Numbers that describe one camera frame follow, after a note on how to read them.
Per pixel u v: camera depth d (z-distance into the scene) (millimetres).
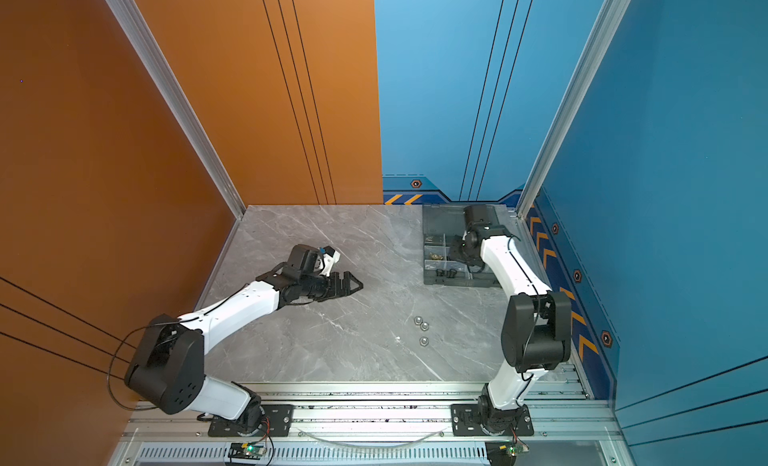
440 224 1232
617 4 700
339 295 756
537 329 471
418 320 894
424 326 888
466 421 725
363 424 754
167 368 434
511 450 696
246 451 709
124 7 706
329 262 810
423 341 858
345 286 770
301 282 685
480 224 710
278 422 734
